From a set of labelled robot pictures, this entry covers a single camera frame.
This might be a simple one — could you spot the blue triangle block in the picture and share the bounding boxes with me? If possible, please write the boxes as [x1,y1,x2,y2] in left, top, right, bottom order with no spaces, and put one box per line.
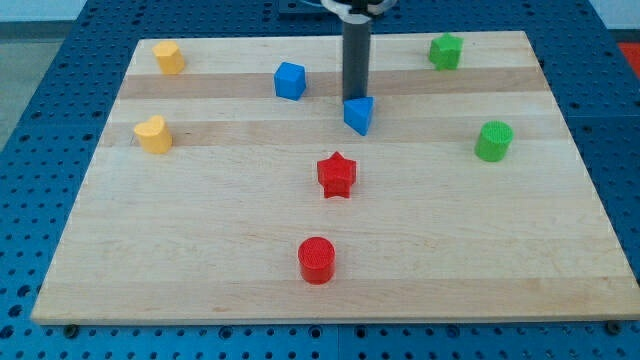
[343,97,375,136]

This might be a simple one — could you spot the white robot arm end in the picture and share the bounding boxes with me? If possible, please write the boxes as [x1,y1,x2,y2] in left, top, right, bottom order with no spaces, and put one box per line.
[320,0,398,25]

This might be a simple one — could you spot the red star block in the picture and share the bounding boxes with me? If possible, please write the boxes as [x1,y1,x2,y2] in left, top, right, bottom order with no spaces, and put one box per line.
[317,152,357,198]

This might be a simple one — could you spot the green star block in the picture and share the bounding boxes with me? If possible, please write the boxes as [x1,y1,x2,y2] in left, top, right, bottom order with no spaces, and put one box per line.
[429,33,464,70]

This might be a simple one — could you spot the red cylinder block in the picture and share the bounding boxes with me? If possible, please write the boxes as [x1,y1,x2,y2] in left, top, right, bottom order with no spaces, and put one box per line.
[298,237,336,285]

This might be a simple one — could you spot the blue cube block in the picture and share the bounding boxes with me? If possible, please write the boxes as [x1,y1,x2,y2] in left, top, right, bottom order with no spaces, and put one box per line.
[274,62,306,101]

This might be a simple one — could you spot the wooden board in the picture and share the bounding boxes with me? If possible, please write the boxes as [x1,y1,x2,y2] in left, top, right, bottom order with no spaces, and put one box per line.
[31,31,639,325]

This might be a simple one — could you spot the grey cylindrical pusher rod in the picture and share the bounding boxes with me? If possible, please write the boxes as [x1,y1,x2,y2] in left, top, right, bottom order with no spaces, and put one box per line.
[342,13,371,101]

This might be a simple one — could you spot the yellow heart block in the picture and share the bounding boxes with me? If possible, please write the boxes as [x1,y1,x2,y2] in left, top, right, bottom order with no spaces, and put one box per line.
[134,115,173,154]

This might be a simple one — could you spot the green cylinder block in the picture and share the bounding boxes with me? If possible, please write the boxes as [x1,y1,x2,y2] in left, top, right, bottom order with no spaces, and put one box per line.
[474,121,514,162]

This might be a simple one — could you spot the yellow hexagon block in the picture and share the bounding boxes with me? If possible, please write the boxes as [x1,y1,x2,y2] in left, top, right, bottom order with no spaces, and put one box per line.
[152,40,185,75]

